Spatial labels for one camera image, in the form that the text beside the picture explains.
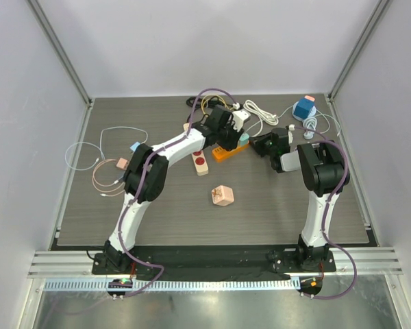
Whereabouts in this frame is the light blue charger plug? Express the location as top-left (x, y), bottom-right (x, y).
top-left (129, 142), bottom-right (140, 152)

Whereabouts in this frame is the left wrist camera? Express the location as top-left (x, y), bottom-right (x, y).
top-left (232, 103), bottom-right (251, 132)

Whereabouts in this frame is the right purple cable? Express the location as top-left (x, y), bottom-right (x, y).
top-left (294, 126), bottom-right (359, 300)

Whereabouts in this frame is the pink usb cable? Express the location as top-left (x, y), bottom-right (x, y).
top-left (91, 158), bottom-right (127, 198)

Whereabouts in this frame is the aluminium frame post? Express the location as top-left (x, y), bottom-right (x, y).
top-left (26, 0), bottom-right (92, 108)
top-left (327, 0), bottom-right (392, 102)

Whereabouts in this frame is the white slotted cable duct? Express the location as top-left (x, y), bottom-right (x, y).
top-left (43, 278), bottom-right (301, 293)

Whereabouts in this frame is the white power cord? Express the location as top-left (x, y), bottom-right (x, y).
top-left (242, 99), bottom-right (280, 138)

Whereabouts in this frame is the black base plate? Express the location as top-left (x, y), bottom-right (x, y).
top-left (92, 245), bottom-right (336, 282)

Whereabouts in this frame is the beige red power strip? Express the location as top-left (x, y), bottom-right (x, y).
top-left (183, 123), bottom-right (210, 177)

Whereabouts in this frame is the left aluminium frame post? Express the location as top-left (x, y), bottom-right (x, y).
top-left (26, 0), bottom-right (92, 108)

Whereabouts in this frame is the light blue usb cable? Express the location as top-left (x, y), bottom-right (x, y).
top-left (64, 126), bottom-right (149, 171)

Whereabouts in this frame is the teal charger plug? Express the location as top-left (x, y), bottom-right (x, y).
top-left (239, 133), bottom-right (249, 146)

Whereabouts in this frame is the pink charger plug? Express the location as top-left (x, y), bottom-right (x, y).
top-left (116, 158), bottom-right (129, 170)

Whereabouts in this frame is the right aluminium frame post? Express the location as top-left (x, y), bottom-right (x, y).
top-left (327, 0), bottom-right (392, 102)

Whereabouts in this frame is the purple cable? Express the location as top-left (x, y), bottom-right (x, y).
top-left (118, 88), bottom-right (165, 298)
top-left (294, 126), bottom-right (359, 300)

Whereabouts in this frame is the orange usb cable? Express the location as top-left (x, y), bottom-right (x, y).
top-left (201, 95), bottom-right (227, 117)

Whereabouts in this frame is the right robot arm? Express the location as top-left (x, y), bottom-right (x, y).
top-left (249, 125), bottom-right (350, 271)

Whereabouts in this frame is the blue cube socket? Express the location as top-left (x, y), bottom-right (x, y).
top-left (292, 99), bottom-right (316, 121)

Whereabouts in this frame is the pink cube socket adapter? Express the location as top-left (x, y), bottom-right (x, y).
top-left (211, 185), bottom-right (234, 206)

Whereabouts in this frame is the aluminium frame rail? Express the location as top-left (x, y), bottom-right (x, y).
top-left (27, 247), bottom-right (403, 278)

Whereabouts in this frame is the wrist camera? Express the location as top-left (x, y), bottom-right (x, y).
top-left (286, 124), bottom-right (295, 145)
top-left (232, 103), bottom-right (251, 132)

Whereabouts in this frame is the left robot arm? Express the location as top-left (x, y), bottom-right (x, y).
top-left (101, 106), bottom-right (245, 274)

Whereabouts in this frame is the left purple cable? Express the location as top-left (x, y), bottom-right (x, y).
top-left (118, 88), bottom-right (165, 298)

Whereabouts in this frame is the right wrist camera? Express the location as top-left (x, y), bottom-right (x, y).
top-left (286, 124), bottom-right (295, 145)

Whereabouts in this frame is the orange power strip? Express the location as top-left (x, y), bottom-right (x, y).
top-left (212, 144), bottom-right (249, 162)

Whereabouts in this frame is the black power cord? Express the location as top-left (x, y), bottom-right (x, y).
top-left (185, 95), bottom-right (236, 110)

